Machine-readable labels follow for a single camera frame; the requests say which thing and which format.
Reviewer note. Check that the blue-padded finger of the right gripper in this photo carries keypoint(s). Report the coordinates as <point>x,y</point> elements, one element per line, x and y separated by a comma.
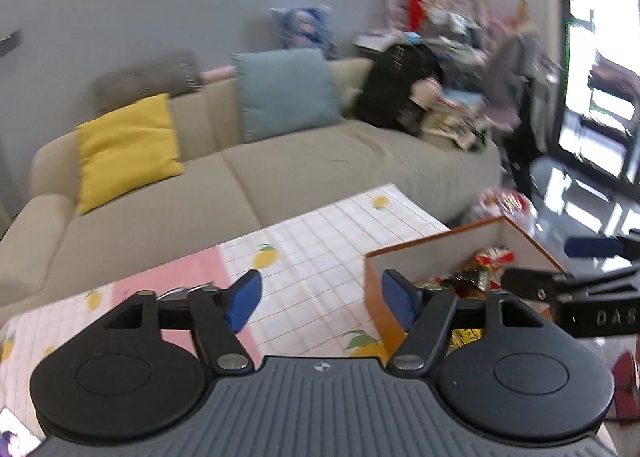
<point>623,246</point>

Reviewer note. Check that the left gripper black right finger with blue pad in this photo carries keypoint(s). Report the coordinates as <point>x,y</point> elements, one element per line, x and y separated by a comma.
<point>428,318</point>

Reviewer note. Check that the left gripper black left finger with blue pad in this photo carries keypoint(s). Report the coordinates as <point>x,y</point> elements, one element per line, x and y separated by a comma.
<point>184,329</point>

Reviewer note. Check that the black snack packet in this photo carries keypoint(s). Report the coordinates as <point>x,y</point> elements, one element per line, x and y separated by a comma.
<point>467,284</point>

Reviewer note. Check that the orange storage box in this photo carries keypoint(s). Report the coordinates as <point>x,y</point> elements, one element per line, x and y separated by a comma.
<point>439,255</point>

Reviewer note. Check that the red snack packet in box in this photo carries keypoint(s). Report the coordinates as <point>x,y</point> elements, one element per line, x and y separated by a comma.
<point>486,267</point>

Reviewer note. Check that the red snack bag on floor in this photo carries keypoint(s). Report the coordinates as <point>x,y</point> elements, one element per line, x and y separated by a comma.
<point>503,202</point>

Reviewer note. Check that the pink checked tablecloth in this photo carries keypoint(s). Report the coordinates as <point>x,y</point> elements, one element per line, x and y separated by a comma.
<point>312,270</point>

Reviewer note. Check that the beige sofa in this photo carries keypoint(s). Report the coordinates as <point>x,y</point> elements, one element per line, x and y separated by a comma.
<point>228,188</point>

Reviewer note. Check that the yellow cushion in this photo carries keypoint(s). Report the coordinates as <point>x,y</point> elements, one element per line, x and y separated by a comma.
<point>126,149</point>

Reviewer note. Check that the grey office chair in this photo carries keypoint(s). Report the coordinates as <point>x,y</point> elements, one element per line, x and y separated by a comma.
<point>508,77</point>

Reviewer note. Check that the black backpack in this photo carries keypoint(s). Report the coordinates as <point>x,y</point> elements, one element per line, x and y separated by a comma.
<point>403,82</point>

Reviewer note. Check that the blue-grey cushion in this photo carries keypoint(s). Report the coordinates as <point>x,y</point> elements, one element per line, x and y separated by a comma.
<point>285,91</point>

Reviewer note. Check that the grey cushion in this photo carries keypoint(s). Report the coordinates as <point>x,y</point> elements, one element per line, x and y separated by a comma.
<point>175,74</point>

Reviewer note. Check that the blue patterned cushion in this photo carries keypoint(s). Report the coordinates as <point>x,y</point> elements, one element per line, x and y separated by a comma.
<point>309,27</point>

